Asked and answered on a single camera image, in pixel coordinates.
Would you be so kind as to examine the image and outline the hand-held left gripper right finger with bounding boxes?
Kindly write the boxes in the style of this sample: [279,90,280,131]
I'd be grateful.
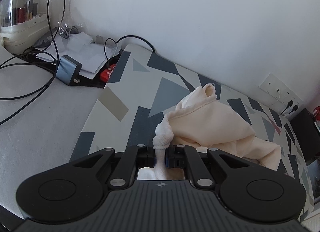
[165,144,251,189]

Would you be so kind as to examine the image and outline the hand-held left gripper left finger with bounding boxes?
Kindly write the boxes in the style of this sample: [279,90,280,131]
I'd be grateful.
[72,144,157,188]

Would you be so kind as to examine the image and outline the cream long-sleeved top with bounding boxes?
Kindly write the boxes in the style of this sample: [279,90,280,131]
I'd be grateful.
[137,83,282,180]

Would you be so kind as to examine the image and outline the small red packet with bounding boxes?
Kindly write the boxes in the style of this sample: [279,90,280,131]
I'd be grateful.
[100,64,117,81]

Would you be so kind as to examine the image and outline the black desk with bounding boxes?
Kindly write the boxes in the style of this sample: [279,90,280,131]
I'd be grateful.
[21,49,107,89]

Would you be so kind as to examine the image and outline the white papers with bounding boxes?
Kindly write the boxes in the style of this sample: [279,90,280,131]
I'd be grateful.
[36,32,120,80]

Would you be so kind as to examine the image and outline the light grey desk mat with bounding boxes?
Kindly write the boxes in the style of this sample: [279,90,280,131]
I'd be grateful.
[0,45,105,216]

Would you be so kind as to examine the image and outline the grey power adapter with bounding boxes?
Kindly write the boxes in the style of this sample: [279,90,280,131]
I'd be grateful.
[54,55,83,86]

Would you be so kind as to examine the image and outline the black power plug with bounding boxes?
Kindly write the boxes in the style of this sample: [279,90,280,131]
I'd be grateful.
[287,104,300,117]
[280,100,293,116]

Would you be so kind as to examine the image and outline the black appliance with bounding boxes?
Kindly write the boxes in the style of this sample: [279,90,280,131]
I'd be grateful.
[289,108,320,166]

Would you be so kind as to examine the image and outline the clear plastic wrapper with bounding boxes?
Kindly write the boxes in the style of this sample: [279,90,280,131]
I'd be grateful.
[57,20,83,39]

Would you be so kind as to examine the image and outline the clear lid cosmetic box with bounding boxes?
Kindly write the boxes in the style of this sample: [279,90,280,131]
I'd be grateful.
[0,0,62,54]

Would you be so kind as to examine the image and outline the white wall socket panel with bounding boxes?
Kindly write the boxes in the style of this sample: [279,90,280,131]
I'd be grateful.
[259,72,303,106]

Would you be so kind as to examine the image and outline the black charging cable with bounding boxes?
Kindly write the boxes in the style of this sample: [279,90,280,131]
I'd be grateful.
[0,0,66,125]

